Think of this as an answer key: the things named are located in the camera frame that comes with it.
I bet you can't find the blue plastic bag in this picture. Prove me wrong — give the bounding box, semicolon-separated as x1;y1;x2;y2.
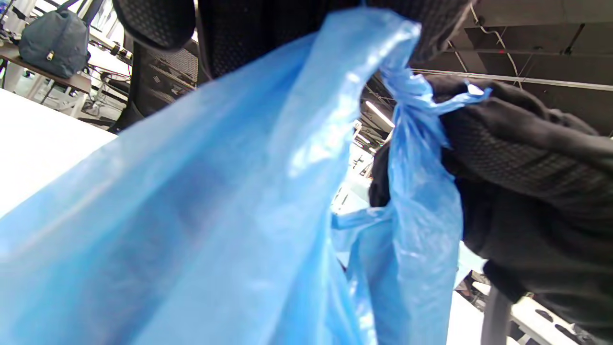
0;7;491;345

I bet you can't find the person's right hand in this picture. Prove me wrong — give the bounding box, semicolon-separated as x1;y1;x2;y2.
369;77;613;336

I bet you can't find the dark blue pouch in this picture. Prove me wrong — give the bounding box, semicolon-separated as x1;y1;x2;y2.
18;10;91;80

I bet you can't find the person's left hand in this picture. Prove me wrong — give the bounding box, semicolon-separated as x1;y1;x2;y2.
113;0;475;80

